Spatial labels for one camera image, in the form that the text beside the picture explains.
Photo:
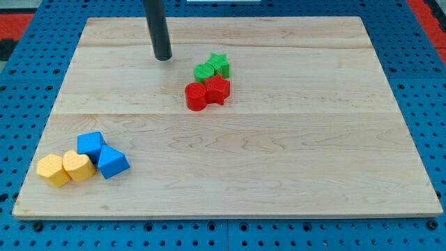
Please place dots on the red star block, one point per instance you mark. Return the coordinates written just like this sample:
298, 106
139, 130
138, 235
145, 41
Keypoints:
217, 89

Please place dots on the yellow heart block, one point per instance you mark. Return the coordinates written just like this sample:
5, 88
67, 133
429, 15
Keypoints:
78, 166

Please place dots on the yellow hexagon block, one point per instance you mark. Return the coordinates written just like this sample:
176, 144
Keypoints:
51, 170

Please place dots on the red circle block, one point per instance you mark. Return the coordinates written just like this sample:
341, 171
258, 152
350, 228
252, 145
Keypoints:
195, 95

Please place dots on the green star block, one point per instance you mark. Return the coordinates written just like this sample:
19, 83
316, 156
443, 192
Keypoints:
220, 64

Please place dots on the green circle block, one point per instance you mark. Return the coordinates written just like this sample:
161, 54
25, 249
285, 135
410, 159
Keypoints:
202, 72

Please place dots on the blue triangle block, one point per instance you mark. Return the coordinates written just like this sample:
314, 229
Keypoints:
112, 162

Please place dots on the blue cube block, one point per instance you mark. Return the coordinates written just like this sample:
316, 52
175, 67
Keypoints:
90, 144

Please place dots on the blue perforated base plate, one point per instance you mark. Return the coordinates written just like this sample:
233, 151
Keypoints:
38, 39

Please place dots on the light wooden board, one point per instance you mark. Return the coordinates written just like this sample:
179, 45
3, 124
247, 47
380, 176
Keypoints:
311, 129

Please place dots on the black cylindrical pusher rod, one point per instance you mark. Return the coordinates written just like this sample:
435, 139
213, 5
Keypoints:
157, 27

